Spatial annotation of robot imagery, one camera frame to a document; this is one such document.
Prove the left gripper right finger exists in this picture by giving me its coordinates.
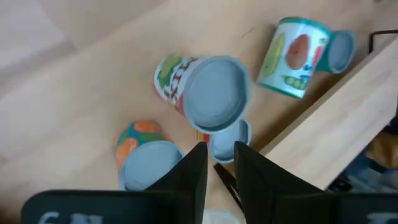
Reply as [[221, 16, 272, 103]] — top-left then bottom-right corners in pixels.
[[233, 141, 398, 224]]

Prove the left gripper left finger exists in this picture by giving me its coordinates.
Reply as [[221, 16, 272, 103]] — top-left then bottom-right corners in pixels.
[[21, 141, 208, 224]]

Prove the clear glass bowl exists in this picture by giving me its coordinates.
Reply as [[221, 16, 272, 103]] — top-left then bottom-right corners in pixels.
[[202, 208, 247, 224]]

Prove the orange citrus print can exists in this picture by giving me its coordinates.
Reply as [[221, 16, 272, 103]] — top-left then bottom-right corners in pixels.
[[114, 119, 185, 191]]

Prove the kidney beans print can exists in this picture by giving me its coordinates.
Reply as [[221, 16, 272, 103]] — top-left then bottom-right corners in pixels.
[[153, 54, 253, 135]]

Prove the mixed vegetables print can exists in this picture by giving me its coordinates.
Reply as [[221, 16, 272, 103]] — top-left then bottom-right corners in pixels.
[[256, 16, 332, 100]]

